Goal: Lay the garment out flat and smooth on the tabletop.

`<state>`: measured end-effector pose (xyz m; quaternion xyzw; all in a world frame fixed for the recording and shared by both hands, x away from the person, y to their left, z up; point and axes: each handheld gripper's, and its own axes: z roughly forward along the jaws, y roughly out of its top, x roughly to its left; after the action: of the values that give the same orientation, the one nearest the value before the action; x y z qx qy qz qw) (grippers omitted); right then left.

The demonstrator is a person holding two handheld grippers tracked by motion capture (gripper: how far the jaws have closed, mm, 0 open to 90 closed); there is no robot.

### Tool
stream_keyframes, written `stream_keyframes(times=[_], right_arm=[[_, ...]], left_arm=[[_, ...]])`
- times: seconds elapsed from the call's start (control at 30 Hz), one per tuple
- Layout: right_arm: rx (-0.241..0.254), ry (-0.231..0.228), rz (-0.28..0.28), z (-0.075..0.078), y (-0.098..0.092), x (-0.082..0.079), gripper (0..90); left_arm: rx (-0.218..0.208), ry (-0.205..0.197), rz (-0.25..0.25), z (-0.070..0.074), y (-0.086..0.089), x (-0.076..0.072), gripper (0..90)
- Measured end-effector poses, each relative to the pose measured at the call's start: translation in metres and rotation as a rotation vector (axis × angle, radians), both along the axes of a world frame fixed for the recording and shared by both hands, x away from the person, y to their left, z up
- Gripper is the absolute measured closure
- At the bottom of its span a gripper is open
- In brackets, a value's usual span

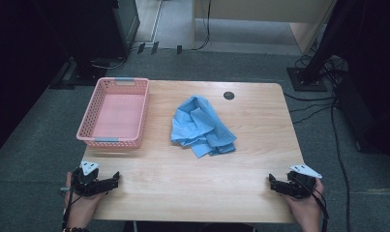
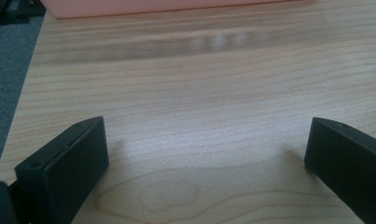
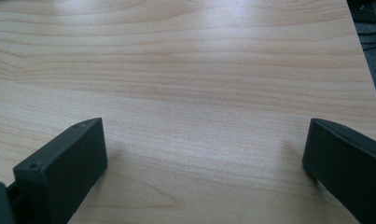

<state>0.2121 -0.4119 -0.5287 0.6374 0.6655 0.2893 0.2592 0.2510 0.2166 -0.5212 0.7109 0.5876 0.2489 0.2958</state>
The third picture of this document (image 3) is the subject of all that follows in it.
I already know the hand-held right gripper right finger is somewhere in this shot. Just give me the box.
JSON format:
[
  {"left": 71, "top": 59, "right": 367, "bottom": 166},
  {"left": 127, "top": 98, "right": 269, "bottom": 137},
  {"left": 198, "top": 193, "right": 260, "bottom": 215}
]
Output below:
[{"left": 301, "top": 118, "right": 376, "bottom": 224}]

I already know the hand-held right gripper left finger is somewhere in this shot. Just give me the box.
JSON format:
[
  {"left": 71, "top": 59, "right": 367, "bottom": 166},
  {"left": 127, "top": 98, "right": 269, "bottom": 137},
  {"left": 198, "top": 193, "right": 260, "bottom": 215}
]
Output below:
[{"left": 12, "top": 117, "right": 108, "bottom": 224}]

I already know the black metal stand base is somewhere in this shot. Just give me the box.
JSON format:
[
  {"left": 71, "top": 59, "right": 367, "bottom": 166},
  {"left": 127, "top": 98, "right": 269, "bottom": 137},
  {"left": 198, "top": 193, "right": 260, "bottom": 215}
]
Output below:
[{"left": 347, "top": 0, "right": 376, "bottom": 24}]

